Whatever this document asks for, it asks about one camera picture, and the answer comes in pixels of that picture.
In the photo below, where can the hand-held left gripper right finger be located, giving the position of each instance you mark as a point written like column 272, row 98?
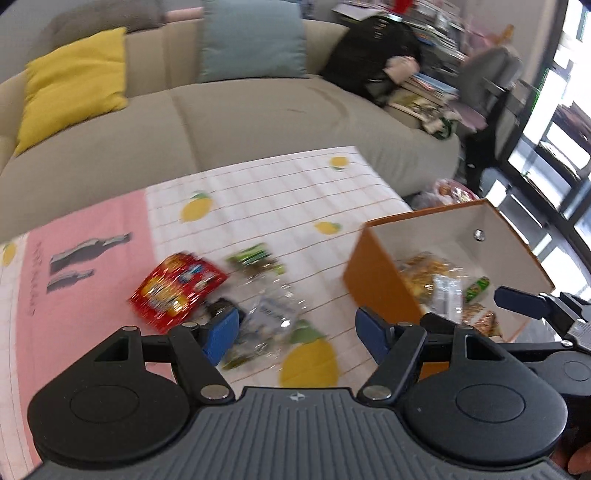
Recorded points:
column 374, row 332

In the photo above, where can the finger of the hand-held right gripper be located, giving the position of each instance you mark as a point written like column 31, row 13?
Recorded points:
column 517, row 300
column 531, row 347

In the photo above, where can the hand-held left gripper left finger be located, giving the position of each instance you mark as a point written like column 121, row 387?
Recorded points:
column 221, row 327

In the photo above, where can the dark green snack packet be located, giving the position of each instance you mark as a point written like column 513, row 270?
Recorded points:
column 217, row 307

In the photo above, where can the green striped snack packet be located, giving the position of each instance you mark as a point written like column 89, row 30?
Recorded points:
column 478, row 288

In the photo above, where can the clear packet of white candies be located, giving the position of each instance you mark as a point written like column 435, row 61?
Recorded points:
column 272, row 314

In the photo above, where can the orange cardboard box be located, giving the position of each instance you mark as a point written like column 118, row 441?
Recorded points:
column 374, row 272

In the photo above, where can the red snack packet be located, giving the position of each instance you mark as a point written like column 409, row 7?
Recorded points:
column 175, row 286

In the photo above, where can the golden snack packet white label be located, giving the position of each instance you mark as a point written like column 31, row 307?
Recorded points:
column 448, row 295

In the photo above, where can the clear packet of green candies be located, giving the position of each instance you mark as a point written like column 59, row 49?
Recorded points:
column 254, row 258

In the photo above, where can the clear packet of golden snacks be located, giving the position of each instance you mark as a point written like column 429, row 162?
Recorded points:
column 425, row 272

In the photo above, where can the person's right hand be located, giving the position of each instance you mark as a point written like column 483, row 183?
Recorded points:
column 575, row 443

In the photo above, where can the red white plastic bag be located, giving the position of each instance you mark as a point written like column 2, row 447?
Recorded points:
column 445, row 194

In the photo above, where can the lemon print tablecloth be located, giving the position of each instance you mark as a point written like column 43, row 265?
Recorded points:
column 277, row 198

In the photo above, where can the black framed glass door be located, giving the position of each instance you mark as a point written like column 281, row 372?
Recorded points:
column 545, row 115

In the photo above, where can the beige fabric sofa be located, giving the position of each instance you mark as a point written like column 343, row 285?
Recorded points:
column 254, row 124

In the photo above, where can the printed tote bag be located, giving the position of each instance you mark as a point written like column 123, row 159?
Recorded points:
column 415, row 108

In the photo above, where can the stack of books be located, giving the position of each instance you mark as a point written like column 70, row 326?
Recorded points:
column 429, row 83

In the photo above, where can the cream pouch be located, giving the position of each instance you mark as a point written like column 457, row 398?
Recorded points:
column 401, row 69

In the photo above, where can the black backpack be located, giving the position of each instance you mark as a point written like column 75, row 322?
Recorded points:
column 369, row 55

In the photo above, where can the yellow pillow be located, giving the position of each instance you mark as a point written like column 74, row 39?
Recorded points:
column 74, row 83

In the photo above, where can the blue pillow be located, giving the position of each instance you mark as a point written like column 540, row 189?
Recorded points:
column 254, row 41

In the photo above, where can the pile of books and papers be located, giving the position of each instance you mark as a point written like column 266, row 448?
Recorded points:
column 434, row 23

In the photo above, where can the pink bolster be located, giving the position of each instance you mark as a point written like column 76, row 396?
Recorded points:
column 184, row 14

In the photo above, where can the grey checked pillow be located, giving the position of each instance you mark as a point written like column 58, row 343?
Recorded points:
column 115, row 16

